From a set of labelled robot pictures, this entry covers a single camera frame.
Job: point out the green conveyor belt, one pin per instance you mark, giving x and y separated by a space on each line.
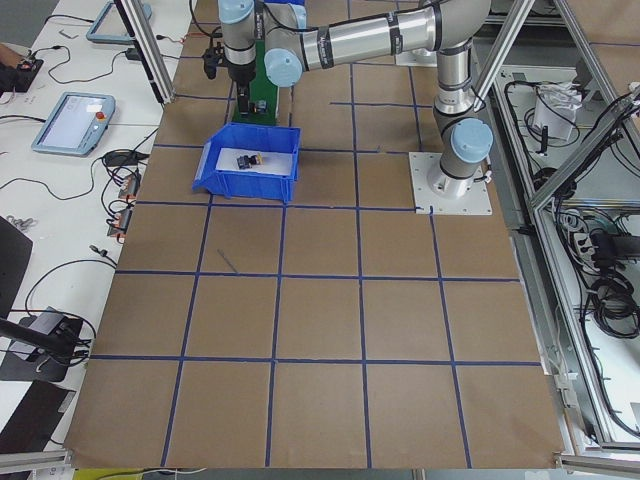
260 89

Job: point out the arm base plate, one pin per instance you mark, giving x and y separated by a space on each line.
435 193

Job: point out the far teach pendant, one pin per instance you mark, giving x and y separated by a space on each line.
108 28

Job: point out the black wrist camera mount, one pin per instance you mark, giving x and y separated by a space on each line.
212 58

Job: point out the aluminium frame post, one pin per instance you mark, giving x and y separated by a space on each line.
139 29

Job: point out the yellow push button switch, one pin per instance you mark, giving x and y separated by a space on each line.
245 162

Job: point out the white foam pad left bin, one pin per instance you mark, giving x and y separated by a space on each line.
275 163

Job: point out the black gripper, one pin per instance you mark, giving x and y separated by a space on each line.
241 74

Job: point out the left blue plastic bin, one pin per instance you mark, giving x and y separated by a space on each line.
251 185

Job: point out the teach pendant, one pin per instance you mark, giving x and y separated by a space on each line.
108 28
76 124

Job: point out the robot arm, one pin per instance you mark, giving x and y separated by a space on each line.
276 36

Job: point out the near teach pendant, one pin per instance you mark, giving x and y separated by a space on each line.
76 124

